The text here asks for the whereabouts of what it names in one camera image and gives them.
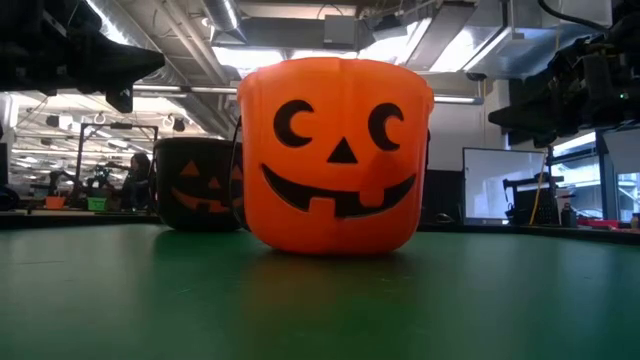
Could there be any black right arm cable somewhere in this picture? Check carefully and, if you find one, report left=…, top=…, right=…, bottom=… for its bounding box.
left=537, top=0, right=615, bottom=31

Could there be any white board panel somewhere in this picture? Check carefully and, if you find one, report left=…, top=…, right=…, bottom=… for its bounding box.
left=462, top=147, right=547, bottom=226

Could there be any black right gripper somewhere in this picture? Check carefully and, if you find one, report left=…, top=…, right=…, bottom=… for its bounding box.
left=488, top=19, right=640, bottom=149

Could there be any round silver air duct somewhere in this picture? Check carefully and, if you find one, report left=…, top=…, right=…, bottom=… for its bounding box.
left=202, top=0, right=249, bottom=44

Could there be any person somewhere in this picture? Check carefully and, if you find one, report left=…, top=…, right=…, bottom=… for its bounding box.
left=104, top=153, right=154, bottom=211

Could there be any yellow hanging cable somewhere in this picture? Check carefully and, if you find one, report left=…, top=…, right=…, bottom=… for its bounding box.
left=528, top=162, right=547, bottom=225

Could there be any black monitor screen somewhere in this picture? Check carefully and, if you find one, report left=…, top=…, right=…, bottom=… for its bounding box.
left=419, top=169, right=466, bottom=225

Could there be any black pumpkin bucket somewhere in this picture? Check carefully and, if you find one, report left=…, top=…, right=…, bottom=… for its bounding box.
left=149, top=137, right=249, bottom=233

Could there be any green table mat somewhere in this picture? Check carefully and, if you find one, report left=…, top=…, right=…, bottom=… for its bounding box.
left=0, top=223, right=640, bottom=360

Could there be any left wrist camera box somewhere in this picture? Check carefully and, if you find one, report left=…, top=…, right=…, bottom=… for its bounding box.
left=104, top=85, right=135, bottom=114

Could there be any long tube ceiling light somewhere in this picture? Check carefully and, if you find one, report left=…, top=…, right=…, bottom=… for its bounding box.
left=132, top=84, right=485, bottom=106

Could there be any black metal rig frame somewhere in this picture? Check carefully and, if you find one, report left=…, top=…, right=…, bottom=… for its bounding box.
left=73, top=122, right=160, bottom=211

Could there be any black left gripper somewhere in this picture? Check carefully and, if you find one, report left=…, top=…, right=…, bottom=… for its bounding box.
left=0, top=19, right=166, bottom=96

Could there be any orange pumpkin bucket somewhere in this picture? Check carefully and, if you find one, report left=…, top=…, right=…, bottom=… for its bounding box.
left=230, top=56, right=435, bottom=256

